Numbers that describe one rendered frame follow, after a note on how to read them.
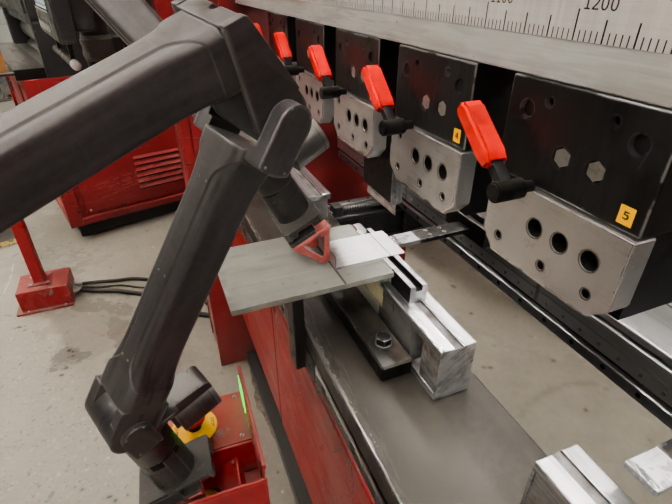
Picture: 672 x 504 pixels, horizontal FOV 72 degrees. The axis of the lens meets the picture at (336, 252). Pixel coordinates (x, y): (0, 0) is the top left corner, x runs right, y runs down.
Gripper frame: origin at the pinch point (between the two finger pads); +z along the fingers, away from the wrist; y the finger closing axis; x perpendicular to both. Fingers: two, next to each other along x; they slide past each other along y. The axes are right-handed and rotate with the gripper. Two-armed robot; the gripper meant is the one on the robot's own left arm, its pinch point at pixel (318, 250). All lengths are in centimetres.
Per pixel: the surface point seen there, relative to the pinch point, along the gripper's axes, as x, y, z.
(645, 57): -23, -41, -28
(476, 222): -26.7, -3.2, 12.5
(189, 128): 11, 85, -5
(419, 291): -9.2, -14.1, 7.2
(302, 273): 4.3, -4.1, -1.0
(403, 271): -9.5, -8.4, 7.2
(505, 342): -48, 53, 138
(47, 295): 118, 155, 43
